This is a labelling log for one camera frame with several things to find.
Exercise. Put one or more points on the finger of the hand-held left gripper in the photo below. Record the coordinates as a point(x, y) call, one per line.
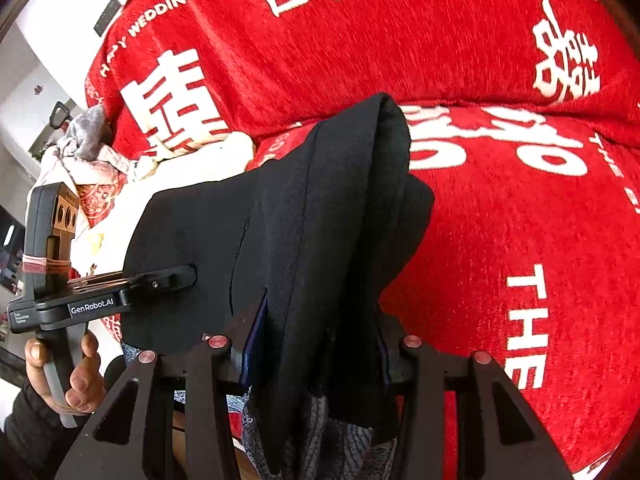
point(165, 279)

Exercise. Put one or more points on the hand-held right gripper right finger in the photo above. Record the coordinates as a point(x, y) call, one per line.
point(395, 370)

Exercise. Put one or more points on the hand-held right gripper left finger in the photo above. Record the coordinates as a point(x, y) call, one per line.
point(254, 345)

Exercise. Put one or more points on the black pants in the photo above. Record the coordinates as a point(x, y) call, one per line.
point(325, 220)

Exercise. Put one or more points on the person's left forearm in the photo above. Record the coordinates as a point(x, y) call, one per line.
point(30, 440)

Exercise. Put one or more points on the person's left hand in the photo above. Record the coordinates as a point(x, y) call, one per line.
point(89, 385)

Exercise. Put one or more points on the pink floral cloth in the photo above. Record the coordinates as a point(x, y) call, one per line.
point(97, 200)

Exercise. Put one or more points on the grey cloth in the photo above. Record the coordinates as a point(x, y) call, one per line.
point(87, 130)

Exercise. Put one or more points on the red printed sofa cover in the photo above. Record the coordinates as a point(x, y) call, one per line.
point(400, 35)
point(475, 240)

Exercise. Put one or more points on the black wall panel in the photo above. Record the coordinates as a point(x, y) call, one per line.
point(107, 16)

